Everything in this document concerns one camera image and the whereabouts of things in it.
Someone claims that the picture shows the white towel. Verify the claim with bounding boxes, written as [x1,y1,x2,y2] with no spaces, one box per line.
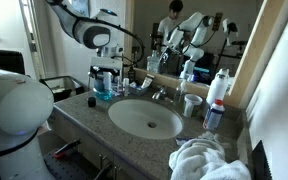
[168,137,252,180]

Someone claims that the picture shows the tall white spray bottle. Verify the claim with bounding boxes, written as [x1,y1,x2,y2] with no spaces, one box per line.
[205,68,230,106]

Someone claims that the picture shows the black jagged edge object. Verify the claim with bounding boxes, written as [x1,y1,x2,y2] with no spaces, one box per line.
[251,139,273,180]

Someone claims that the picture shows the white oval sink basin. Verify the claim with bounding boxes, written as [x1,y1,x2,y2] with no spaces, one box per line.
[107,98,184,140]

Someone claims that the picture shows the black chair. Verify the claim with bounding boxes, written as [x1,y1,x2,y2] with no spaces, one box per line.
[0,49,27,76]

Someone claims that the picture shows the vanity cabinet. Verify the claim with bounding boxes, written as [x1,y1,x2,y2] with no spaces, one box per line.
[47,108,172,180]

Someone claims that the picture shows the red handled tool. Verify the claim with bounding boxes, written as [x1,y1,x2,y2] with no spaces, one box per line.
[53,138,82,160]

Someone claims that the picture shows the clear bottle by faucet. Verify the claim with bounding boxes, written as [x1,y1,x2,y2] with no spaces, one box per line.
[173,79,187,106]

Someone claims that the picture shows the black trash bin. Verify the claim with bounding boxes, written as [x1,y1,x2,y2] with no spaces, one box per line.
[38,75,87,103]

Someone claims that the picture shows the blue toiletry tray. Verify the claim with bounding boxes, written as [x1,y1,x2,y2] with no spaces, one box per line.
[128,81,150,97]

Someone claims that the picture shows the black bottle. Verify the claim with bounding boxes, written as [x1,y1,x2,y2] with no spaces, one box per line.
[127,63,136,84]

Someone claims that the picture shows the white bottle red cap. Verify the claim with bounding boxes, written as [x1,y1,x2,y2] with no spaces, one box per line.
[202,98,226,131]

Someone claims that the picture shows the black mouthwash lid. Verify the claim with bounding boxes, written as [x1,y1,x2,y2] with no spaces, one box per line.
[87,96,97,108]

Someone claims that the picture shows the chrome faucet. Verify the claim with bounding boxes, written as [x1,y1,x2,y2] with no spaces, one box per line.
[151,84,175,104]

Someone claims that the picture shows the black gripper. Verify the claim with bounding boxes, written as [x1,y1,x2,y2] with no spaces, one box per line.
[89,65,122,87]

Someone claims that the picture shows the metal cabinet handle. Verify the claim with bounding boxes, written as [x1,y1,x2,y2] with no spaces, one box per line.
[113,165,122,180]
[95,153,113,180]

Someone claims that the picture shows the blue packet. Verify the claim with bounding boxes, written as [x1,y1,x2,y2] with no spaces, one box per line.
[174,135,193,146]

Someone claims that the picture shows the tall clear pump bottle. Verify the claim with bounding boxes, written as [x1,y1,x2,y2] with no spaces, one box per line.
[113,74,124,96]

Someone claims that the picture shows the white blue toothpaste tube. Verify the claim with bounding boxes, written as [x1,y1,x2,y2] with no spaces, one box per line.
[140,73,156,90]

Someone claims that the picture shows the wood framed wall mirror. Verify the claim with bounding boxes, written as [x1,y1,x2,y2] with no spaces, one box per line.
[123,0,288,109]

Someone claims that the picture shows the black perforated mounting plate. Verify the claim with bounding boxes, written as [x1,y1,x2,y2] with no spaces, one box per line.
[43,146,97,180]

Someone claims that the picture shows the clear mouthwash bottle blue liquid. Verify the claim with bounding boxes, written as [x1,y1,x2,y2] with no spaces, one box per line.
[93,71,114,102]

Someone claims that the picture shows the white round lid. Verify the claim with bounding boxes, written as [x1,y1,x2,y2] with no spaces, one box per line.
[122,77,131,98]

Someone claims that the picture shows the white door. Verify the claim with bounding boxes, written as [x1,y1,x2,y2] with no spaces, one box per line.
[0,0,40,79]

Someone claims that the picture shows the blue wall poster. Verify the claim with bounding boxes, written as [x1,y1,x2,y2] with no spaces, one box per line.
[67,0,92,18]

